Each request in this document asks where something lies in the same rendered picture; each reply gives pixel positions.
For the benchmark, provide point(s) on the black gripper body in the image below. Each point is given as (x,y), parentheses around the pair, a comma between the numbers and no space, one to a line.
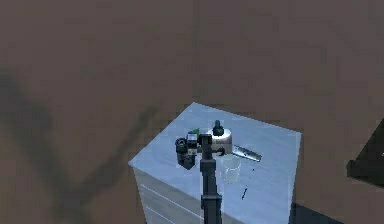
(182,150)

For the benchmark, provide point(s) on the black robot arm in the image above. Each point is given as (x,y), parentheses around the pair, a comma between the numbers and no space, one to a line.
(210,180)

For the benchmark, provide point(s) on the pale blue chest of drawers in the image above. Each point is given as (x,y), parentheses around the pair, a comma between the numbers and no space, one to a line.
(270,150)

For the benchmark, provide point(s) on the small green object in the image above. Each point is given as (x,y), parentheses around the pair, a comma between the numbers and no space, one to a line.
(195,131)

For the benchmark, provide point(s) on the white round pot black knob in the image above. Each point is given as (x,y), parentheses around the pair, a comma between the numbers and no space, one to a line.
(224,138)

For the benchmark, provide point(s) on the clear drinking glass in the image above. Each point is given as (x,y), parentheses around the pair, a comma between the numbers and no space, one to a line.
(231,169)

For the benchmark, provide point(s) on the grey remote control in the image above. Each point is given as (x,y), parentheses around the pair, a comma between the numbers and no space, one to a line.
(246,153)

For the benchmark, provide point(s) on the small black pen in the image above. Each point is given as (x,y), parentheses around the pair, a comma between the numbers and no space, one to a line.
(244,193)

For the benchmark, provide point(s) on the black furniture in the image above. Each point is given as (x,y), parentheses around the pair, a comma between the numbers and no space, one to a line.
(370,160)

